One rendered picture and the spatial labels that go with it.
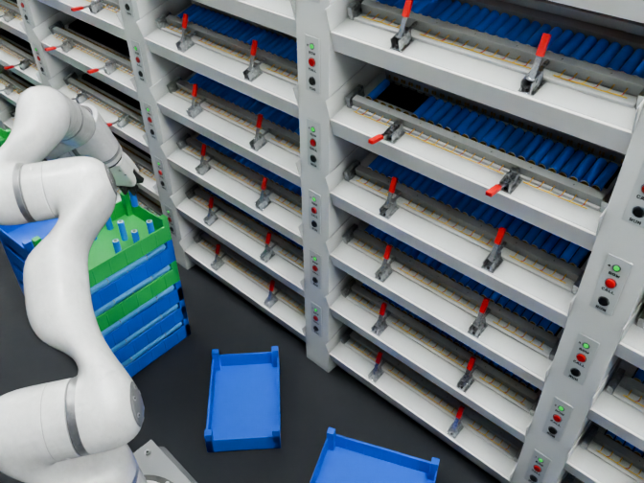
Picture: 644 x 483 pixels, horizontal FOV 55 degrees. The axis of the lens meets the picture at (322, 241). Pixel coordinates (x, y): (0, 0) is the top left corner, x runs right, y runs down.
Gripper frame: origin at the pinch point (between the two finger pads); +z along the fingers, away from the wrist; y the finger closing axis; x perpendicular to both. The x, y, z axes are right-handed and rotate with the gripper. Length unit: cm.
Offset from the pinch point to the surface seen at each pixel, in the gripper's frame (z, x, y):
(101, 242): 10.8, -13.0, -8.4
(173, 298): 31.6, -19.6, 8.9
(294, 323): 42, -19, 45
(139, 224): 15.0, -4.0, -1.1
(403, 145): -36, -3, 75
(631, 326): -30, -33, 119
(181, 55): -19.8, 30.4, 12.7
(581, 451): 5, -50, 120
